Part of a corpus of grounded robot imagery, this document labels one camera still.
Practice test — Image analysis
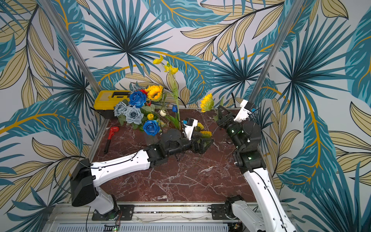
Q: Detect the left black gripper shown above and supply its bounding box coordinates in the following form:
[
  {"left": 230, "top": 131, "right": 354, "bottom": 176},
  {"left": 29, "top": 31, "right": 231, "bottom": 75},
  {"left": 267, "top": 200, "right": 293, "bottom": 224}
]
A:
[{"left": 168, "top": 131, "right": 215, "bottom": 157}]

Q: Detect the yellow carnation vase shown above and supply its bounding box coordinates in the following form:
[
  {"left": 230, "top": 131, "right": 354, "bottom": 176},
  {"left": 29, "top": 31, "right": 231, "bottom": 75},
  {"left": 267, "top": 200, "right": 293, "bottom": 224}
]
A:
[{"left": 196, "top": 122, "right": 204, "bottom": 131}]

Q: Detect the blue rose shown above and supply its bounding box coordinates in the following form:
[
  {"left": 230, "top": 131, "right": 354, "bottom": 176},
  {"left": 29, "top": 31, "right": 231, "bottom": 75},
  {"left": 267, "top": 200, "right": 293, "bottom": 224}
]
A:
[
  {"left": 143, "top": 120, "right": 160, "bottom": 136},
  {"left": 129, "top": 91, "right": 147, "bottom": 108}
]

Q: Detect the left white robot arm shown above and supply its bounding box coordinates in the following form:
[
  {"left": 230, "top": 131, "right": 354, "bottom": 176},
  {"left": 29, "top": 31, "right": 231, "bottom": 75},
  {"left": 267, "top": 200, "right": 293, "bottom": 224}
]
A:
[{"left": 70, "top": 129, "right": 214, "bottom": 215}]

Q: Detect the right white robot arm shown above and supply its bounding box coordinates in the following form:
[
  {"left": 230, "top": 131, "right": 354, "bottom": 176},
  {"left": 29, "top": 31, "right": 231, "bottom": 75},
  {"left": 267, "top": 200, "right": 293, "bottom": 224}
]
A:
[{"left": 217, "top": 106, "right": 297, "bottom": 232}]

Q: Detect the clear glass vase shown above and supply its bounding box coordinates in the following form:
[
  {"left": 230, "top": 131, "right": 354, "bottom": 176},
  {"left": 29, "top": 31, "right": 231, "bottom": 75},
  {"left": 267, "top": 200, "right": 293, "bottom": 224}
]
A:
[{"left": 145, "top": 133, "right": 160, "bottom": 146}]

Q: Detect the small blue tulip bud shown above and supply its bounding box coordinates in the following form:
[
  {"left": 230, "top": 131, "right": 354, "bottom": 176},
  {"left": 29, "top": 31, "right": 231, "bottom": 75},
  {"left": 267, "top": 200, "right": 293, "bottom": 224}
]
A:
[{"left": 172, "top": 105, "right": 178, "bottom": 113}]

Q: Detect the cream rosebud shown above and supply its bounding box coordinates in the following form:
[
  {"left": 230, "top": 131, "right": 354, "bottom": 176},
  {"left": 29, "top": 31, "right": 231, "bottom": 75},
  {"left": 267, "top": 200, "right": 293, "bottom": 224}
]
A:
[{"left": 159, "top": 110, "right": 167, "bottom": 117}]

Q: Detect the tall sunflower at back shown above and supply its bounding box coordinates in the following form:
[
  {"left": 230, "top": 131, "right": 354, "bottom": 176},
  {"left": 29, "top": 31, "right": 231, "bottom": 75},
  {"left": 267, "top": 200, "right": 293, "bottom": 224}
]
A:
[{"left": 145, "top": 86, "right": 163, "bottom": 102}]

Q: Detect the tall yellow blossom stem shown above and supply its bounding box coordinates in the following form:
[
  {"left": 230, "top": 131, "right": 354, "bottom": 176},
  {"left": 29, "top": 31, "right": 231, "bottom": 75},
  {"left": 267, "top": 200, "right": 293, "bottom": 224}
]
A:
[{"left": 153, "top": 55, "right": 181, "bottom": 129}]

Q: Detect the grey rose front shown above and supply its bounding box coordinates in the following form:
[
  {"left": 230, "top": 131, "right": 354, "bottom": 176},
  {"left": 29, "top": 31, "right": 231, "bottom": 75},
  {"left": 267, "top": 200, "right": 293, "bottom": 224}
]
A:
[{"left": 124, "top": 106, "right": 144, "bottom": 125}]

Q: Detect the grey rose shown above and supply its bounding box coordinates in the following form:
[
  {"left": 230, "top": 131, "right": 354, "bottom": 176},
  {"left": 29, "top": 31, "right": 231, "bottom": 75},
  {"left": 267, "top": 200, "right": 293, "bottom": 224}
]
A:
[
  {"left": 114, "top": 101, "right": 128, "bottom": 117},
  {"left": 124, "top": 106, "right": 144, "bottom": 125}
]

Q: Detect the red rose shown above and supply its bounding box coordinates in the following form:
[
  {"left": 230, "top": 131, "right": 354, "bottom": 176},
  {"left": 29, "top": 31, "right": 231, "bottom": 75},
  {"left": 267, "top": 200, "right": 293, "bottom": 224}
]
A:
[{"left": 139, "top": 90, "right": 148, "bottom": 96}]

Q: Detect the red pipe wrench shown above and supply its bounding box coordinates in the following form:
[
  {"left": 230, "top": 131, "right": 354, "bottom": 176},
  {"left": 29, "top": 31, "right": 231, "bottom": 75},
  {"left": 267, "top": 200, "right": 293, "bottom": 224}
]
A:
[{"left": 104, "top": 126, "right": 119, "bottom": 154}]

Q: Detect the grey rose left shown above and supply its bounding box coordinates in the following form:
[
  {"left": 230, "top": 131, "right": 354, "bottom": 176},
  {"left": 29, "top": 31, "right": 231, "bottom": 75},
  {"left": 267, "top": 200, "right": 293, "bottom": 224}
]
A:
[{"left": 114, "top": 101, "right": 128, "bottom": 117}]

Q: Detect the yellow black toolbox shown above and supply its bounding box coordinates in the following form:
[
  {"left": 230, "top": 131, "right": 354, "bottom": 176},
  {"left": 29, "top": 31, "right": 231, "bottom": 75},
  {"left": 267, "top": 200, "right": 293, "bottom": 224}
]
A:
[{"left": 93, "top": 90, "right": 131, "bottom": 120}]

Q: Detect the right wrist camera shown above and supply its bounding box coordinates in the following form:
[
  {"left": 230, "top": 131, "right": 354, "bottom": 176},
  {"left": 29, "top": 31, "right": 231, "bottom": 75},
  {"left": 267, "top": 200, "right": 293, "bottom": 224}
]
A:
[{"left": 234, "top": 100, "right": 256, "bottom": 123}]

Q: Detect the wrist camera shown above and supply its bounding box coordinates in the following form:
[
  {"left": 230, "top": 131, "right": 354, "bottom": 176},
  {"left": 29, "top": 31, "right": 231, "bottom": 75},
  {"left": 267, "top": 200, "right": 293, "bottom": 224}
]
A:
[
  {"left": 183, "top": 118, "right": 198, "bottom": 140},
  {"left": 234, "top": 100, "right": 256, "bottom": 123}
]

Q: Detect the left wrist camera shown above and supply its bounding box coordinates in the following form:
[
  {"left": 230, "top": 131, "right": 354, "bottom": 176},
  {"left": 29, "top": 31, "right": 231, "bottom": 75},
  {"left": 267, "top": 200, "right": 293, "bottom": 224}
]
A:
[{"left": 183, "top": 118, "right": 198, "bottom": 140}]

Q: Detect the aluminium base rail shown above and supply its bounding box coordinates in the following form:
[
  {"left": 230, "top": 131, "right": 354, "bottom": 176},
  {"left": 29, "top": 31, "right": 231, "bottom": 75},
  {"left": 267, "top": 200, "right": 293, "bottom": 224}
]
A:
[{"left": 43, "top": 202, "right": 246, "bottom": 232}]

